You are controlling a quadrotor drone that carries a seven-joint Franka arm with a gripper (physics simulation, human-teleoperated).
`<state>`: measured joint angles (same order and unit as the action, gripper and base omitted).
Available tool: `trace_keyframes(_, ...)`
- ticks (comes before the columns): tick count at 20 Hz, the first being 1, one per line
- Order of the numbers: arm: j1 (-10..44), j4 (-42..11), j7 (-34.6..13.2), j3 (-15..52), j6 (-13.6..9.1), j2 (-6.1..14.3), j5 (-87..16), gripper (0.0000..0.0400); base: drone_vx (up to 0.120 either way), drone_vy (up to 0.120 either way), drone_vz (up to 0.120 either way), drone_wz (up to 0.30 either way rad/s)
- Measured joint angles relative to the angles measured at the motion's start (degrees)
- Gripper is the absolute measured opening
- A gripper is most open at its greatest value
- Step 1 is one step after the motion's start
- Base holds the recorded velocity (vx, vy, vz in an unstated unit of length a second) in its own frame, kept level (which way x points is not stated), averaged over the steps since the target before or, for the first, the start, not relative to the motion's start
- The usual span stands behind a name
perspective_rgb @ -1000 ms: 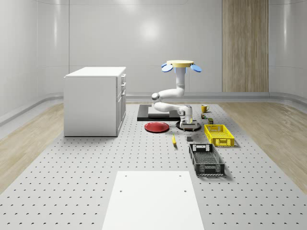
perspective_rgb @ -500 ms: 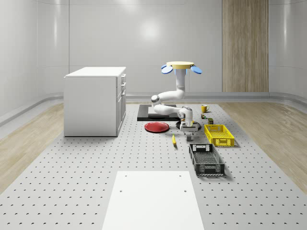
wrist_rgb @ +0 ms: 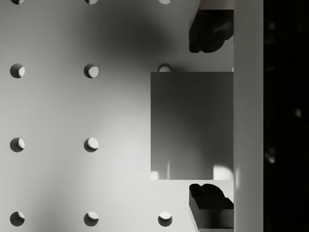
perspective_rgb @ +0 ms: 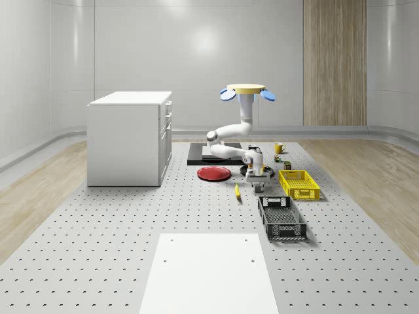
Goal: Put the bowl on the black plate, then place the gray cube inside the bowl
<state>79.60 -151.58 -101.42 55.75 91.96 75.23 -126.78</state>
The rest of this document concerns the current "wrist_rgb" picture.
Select grey cube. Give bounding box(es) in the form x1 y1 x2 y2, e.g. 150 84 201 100
150 71 234 181

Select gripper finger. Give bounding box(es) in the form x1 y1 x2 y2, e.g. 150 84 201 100
188 9 234 54
188 183 234 230

